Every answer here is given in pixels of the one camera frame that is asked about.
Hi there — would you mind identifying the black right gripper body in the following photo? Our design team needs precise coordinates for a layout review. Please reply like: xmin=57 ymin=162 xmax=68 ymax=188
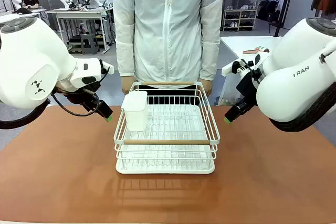
xmin=235 ymin=70 xmax=261 ymax=110

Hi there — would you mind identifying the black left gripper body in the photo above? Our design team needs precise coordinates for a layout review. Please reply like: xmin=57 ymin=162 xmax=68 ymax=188
xmin=54 ymin=81 xmax=102 ymax=107

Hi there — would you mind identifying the white wire dish rack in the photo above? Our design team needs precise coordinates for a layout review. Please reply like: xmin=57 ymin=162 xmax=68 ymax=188
xmin=113 ymin=81 xmax=221 ymax=175

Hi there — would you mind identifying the person's right forearm white sleeve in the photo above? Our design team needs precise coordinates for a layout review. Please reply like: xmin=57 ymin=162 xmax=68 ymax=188
xmin=115 ymin=41 xmax=136 ymax=78

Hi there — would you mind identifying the person's left forearm white sleeve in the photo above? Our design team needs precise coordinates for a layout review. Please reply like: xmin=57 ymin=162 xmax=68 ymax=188
xmin=198 ymin=41 xmax=220 ymax=82

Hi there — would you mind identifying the person's right hand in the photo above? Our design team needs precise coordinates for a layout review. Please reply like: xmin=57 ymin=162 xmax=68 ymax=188
xmin=121 ymin=76 xmax=136 ymax=95

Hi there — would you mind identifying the person's left hand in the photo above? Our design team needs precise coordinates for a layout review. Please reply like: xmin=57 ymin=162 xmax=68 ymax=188
xmin=198 ymin=78 xmax=213 ymax=97

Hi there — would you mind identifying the clear plastic bag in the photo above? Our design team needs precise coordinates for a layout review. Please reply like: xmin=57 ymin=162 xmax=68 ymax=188
xmin=217 ymin=73 xmax=244 ymax=106

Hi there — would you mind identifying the white plastic utensil cup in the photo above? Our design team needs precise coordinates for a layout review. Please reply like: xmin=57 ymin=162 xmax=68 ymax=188
xmin=121 ymin=90 xmax=149 ymax=132

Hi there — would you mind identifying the grey step stool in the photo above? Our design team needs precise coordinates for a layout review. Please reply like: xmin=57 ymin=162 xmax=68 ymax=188
xmin=80 ymin=34 xmax=99 ymax=55

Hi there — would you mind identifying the black braided left arm sleeve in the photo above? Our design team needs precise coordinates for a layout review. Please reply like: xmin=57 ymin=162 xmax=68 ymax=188
xmin=0 ymin=98 xmax=51 ymax=130

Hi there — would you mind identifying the black braided arm sleeve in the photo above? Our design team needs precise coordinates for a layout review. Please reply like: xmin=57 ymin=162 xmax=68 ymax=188
xmin=269 ymin=81 xmax=336 ymax=133
xmin=0 ymin=98 xmax=51 ymax=130

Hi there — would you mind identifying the white shoe rack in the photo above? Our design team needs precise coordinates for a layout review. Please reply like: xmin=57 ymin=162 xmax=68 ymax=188
xmin=222 ymin=8 xmax=258 ymax=32

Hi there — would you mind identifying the black braided right arm sleeve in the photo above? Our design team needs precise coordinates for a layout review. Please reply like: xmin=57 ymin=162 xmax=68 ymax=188
xmin=269 ymin=81 xmax=336 ymax=133

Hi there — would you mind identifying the black backpack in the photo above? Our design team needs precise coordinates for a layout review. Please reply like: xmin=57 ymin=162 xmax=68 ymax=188
xmin=258 ymin=0 xmax=281 ymax=23

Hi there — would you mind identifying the white workbench with robots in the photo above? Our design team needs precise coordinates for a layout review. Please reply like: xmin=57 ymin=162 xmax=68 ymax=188
xmin=46 ymin=8 xmax=113 ymax=54

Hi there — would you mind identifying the black tripod stand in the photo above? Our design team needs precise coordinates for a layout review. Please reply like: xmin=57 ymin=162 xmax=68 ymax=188
xmin=269 ymin=0 xmax=297 ymax=38

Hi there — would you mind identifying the white zip jacket torso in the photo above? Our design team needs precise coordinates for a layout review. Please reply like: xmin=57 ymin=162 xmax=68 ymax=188
xmin=113 ymin=0 xmax=224 ymax=83

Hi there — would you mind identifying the white desk with seated person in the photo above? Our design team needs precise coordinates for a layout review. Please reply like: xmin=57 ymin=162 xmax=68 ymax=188
xmin=0 ymin=8 xmax=48 ymax=24

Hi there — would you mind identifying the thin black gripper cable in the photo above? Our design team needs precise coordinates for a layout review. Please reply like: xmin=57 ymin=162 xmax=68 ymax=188
xmin=51 ymin=65 xmax=111 ymax=118

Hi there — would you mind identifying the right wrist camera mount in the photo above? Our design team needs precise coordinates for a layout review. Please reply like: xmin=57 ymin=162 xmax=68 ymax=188
xmin=232 ymin=53 xmax=263 ymax=78

